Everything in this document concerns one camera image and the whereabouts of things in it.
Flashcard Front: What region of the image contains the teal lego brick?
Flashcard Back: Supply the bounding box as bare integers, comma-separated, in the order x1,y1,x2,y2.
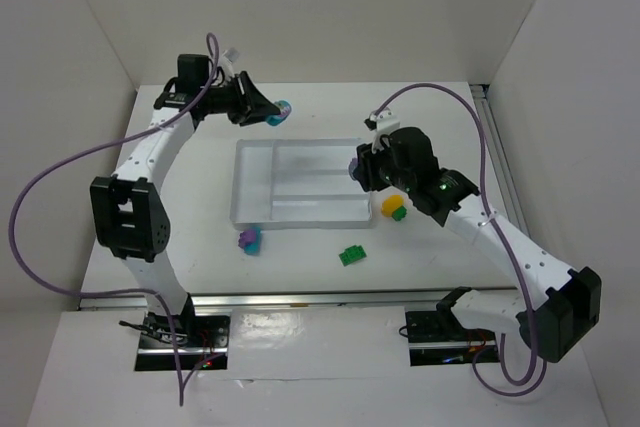
243,228,262,256
265,100,292,127

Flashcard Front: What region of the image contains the purple lego brick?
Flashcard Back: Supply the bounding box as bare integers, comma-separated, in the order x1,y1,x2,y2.
348,157,361,182
238,228,259,249

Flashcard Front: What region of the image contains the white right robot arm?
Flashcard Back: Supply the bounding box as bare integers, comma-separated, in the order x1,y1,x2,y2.
349,127,602,363

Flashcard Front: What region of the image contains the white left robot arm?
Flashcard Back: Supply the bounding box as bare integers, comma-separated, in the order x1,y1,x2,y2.
90,54,291,335

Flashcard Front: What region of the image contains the yellow lego brick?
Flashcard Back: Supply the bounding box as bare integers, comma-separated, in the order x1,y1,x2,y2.
380,194,404,217

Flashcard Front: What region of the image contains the green lego brick small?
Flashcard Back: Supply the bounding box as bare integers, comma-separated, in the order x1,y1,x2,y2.
391,206,407,222

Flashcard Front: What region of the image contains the white divided plastic tray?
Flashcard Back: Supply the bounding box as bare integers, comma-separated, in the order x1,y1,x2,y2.
229,138,372,230

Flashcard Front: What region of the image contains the purple lego brick front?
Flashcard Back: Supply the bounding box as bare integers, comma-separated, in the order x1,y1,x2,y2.
238,228,259,249

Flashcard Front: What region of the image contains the teal lego brick front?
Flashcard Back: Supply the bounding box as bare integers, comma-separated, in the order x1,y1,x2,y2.
243,228,262,256

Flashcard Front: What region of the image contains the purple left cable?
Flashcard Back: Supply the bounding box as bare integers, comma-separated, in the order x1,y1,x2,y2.
8,32,224,407

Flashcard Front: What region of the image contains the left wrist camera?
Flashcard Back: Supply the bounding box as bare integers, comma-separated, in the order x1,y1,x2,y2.
218,47,239,81

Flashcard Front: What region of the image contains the aluminium right side rail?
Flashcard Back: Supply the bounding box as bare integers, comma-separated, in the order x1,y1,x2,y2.
469,84,530,235

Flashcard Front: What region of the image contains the aluminium rail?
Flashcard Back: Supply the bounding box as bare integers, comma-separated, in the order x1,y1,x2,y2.
78,287,517,311
469,84,530,235

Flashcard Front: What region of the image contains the aluminium front rail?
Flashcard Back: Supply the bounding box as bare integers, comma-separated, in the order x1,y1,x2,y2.
78,287,517,311

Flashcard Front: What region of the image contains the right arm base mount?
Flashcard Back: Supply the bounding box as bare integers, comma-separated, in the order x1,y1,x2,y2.
398,311,499,367

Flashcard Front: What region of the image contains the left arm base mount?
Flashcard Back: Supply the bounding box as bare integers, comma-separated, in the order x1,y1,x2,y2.
119,314,231,372

